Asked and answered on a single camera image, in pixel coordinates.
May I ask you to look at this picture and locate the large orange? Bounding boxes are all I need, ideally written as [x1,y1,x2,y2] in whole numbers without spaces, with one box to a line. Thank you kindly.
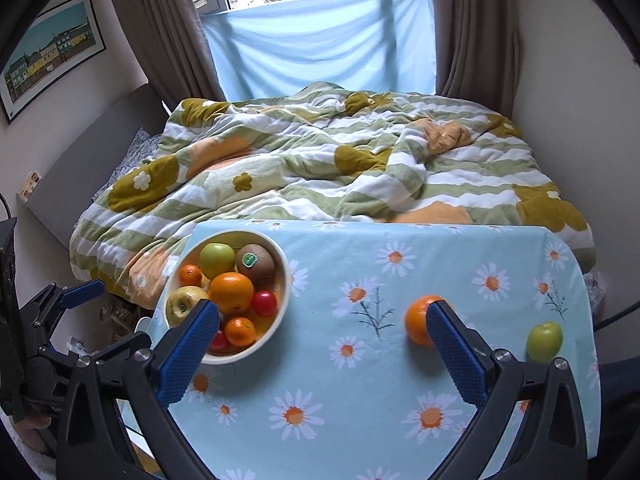
[404,295,451,347]
[208,272,255,315]

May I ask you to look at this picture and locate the brown curtain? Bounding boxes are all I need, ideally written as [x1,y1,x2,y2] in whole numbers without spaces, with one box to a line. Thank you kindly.
[429,0,523,116]
[102,0,226,103]

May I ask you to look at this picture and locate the patterned pillow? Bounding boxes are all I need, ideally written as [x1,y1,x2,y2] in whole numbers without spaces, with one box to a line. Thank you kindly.
[117,127,166,181]

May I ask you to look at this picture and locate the black cable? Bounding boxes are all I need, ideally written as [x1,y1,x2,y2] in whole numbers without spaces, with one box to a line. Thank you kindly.
[592,300,640,331]

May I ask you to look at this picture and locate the tiny mandarin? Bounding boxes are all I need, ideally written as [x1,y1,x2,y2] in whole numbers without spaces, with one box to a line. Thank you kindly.
[178,263,203,288]

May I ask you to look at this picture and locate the framed wall picture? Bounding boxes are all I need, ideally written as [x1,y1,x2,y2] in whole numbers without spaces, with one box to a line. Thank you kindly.
[0,0,107,126]

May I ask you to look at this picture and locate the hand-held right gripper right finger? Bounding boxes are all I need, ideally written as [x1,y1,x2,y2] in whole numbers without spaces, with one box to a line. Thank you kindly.
[426,299,588,480]

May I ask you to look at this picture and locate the medium mandarin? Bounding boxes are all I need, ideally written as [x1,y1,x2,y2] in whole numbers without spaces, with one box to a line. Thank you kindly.
[224,316,257,348]

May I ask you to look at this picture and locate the small green apple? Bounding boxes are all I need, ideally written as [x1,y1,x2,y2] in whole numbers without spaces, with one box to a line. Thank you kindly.
[199,242,237,281]
[526,322,564,364]

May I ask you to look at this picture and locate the brown kiwi with sticker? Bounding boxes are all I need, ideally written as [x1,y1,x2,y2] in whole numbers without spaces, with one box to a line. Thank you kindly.
[236,243,277,291]

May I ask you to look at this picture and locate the person's left hand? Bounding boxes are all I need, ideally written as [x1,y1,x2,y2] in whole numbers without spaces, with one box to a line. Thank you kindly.
[14,412,53,456]

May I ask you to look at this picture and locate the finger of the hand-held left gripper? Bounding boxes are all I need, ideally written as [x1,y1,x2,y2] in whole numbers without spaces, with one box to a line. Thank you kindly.
[19,280,107,347]
[24,332,152,402]

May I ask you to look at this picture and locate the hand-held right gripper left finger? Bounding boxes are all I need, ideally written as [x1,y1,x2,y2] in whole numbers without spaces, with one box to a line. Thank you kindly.
[56,298,236,480]

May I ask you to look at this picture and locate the light blue daisy tablecloth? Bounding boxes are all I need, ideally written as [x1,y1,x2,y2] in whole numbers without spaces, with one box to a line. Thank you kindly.
[120,220,601,480]

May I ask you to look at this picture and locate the large yellow pear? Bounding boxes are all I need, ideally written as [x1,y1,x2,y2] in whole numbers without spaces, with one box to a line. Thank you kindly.
[166,286,210,328]

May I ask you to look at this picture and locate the grey bed headboard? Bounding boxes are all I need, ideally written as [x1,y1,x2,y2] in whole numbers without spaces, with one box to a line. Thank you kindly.
[30,82,171,246]

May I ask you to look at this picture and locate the white oval dish yellow inside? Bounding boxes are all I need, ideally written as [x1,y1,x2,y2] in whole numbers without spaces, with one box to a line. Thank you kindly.
[164,229,292,365]

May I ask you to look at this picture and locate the light blue window cloth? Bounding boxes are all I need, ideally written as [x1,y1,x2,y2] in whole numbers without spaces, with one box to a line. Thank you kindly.
[201,0,438,103]

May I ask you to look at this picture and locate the green striped floral blanket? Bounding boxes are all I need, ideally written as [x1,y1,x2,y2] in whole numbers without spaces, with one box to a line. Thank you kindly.
[69,81,596,311]

